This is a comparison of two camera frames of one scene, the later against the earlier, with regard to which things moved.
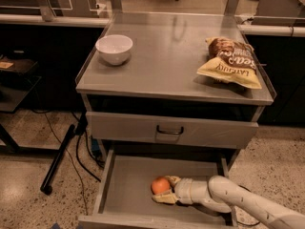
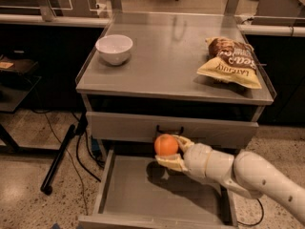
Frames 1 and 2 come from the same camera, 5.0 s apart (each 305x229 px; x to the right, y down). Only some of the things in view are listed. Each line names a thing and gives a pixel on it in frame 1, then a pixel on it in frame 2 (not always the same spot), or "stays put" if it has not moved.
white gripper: (183, 189) → (199, 158)
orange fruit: (159, 185) → (166, 144)
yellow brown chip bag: (231, 61) stays put
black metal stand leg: (46, 187) stays put
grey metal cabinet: (174, 81) stays put
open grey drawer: (125, 197) stays put
